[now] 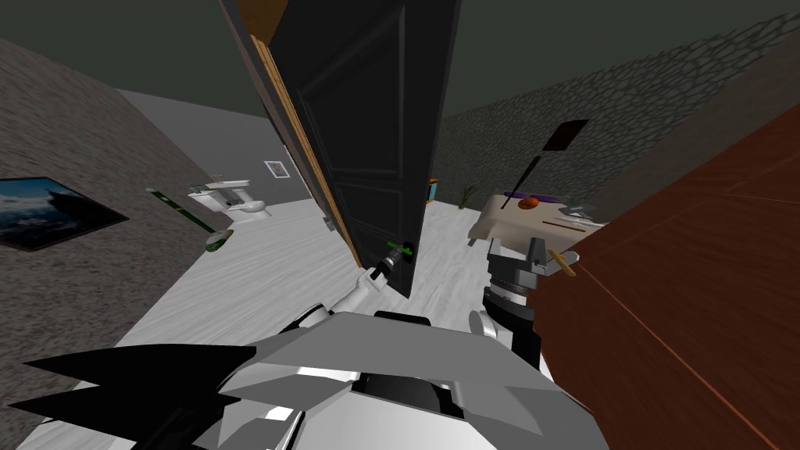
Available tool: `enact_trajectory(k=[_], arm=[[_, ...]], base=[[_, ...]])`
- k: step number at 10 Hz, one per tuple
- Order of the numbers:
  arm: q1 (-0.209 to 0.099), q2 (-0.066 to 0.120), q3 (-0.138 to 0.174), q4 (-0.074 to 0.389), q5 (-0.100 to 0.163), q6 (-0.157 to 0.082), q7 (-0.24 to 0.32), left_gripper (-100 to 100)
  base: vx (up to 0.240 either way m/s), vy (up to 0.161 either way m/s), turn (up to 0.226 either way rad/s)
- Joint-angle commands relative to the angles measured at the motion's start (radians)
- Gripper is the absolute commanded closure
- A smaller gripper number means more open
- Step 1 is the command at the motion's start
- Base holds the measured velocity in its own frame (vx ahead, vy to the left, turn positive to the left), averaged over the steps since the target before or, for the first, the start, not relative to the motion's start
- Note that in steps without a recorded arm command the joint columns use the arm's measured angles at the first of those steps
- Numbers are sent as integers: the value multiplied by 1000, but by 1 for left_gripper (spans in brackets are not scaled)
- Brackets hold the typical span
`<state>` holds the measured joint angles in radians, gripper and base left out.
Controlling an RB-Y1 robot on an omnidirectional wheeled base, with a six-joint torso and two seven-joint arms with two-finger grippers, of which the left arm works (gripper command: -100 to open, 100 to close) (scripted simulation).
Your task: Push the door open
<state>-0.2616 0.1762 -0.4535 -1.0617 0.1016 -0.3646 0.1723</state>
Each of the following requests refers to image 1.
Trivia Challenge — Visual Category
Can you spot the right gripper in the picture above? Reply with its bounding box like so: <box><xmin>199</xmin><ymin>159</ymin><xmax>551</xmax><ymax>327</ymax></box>
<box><xmin>487</xmin><ymin>237</ymin><xmax>580</xmax><ymax>291</ymax></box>

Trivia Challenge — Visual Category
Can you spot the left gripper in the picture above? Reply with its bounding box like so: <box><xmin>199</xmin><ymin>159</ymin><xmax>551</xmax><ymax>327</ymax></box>
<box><xmin>373</xmin><ymin>248</ymin><xmax>404</xmax><ymax>281</ymax></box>

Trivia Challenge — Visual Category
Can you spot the beige bed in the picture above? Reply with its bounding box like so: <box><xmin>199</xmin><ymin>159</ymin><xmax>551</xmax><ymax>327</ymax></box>
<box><xmin>467</xmin><ymin>190</ymin><xmax>609</xmax><ymax>249</ymax></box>

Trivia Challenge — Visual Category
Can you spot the black floor lamp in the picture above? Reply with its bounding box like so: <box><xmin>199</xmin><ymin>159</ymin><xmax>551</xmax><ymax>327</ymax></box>
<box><xmin>499</xmin><ymin>118</ymin><xmax>591</xmax><ymax>211</ymax></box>

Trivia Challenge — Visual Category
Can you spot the dark panelled door leaf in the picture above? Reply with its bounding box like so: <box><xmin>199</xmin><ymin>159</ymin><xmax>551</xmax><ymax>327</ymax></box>
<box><xmin>268</xmin><ymin>0</ymin><xmax>464</xmax><ymax>300</ymax></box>

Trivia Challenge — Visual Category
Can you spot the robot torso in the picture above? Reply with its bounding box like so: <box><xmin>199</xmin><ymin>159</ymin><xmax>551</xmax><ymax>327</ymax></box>
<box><xmin>212</xmin><ymin>310</ymin><xmax>610</xmax><ymax>450</ymax></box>

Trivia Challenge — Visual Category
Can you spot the white toilet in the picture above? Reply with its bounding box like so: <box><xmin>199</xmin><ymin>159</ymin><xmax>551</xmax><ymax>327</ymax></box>
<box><xmin>187</xmin><ymin>176</ymin><xmax>273</xmax><ymax>225</ymax></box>

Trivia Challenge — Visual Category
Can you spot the green long-handled brush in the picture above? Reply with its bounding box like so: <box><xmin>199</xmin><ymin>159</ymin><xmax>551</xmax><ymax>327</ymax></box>
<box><xmin>145</xmin><ymin>187</ymin><xmax>236</xmax><ymax>254</ymax></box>

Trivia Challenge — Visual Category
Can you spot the dark landscape wall picture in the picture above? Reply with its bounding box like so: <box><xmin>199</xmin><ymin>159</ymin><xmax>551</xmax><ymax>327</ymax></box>
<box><xmin>0</xmin><ymin>177</ymin><xmax>131</xmax><ymax>254</ymax></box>

